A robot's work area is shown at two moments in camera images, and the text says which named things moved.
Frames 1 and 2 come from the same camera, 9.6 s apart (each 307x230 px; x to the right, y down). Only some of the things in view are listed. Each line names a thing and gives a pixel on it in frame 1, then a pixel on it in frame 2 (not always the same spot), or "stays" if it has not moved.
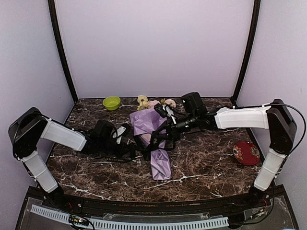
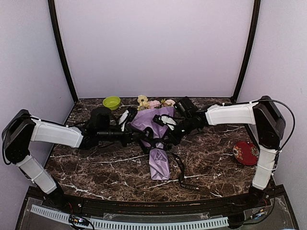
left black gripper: [122, 151] -> [129, 138]
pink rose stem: [152, 103] stays
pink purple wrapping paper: [144, 121] stays
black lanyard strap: [141, 152] -> [146, 144]
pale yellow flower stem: [143, 99] stays
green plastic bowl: [111, 103] stays
